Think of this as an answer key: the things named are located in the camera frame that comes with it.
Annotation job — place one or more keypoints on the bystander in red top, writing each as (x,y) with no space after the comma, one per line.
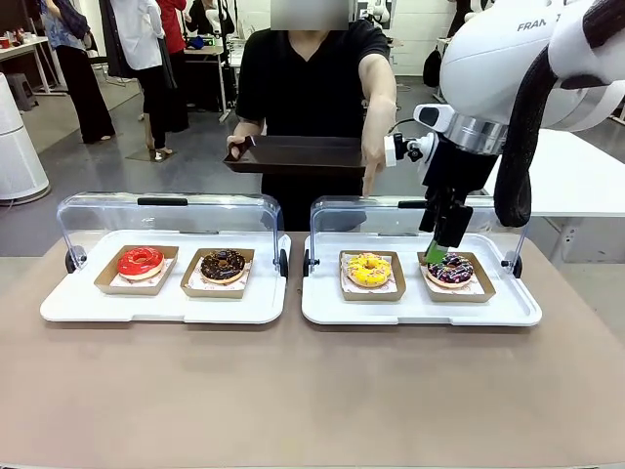
(176,58)

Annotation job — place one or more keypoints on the background desk with clutter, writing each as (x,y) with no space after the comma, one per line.
(19,46)

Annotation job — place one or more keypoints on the bystander in blue patterned top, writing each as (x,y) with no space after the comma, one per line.
(83,83)

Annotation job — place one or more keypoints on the person in black shirt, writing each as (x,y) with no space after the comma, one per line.
(312,88)

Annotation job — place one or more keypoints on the bystander in white shirt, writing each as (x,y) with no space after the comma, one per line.
(141,39)

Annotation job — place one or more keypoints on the white display tray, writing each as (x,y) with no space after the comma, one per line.
(420,312)
(161,308)

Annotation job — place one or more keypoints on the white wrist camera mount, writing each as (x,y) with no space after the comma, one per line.
(407,149)

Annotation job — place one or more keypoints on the person's left hand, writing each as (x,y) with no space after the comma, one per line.
(375,156)

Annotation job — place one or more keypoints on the grey plastic stool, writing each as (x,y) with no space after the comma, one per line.
(22,90)

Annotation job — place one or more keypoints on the smiley paper under chocolate donut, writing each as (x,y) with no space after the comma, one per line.
(244,285)

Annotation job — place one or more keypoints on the paper under purple donut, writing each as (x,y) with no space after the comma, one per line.
(476,288)

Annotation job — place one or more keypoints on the cardboard tray of chocolate donut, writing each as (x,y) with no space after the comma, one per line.
(190,290)

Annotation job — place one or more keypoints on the black backpack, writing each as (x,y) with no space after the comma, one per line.
(432,68)

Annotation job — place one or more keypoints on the cardboard tray of yellow donut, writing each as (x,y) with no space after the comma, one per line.
(398,288)

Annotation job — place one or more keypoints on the dark brown serving tray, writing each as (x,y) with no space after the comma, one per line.
(303,154)

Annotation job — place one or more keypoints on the cardboard tray of red donut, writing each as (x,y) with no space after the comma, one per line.
(105,285)

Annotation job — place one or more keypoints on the red glazed donut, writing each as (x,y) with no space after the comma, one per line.
(129,266)

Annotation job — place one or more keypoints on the person's right forearm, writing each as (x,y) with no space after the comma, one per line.
(250,128)

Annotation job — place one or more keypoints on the background workbench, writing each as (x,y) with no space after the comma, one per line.
(207,54)

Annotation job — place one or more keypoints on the person's left forearm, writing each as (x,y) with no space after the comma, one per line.
(378,93)

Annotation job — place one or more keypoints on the smiley paper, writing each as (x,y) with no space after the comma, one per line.
(244,285)
(166,271)

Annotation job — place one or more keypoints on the chocolate nut donut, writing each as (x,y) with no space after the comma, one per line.
(212,271)

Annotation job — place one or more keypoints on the yellow sprinkled donut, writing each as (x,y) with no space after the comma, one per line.
(359,276)

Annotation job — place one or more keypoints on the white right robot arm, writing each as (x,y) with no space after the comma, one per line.
(488,58)

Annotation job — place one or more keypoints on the cardboard tray of purple donut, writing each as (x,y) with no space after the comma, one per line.
(486,290)

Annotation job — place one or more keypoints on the purple sprinkled donut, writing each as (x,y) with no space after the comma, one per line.
(459,278)

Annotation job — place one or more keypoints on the white air purifier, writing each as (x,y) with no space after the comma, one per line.
(17,146)

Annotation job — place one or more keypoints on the white side table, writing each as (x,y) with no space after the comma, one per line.
(571,176)

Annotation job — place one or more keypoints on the clear plastic display lid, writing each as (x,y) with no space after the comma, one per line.
(351,217)
(107,215)

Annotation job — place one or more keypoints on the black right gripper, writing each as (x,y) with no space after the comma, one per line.
(459,168)

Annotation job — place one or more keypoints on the paper under yellow donut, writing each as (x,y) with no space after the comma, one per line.
(390,289)

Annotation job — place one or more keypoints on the person's right hand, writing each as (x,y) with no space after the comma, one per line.
(240,144)

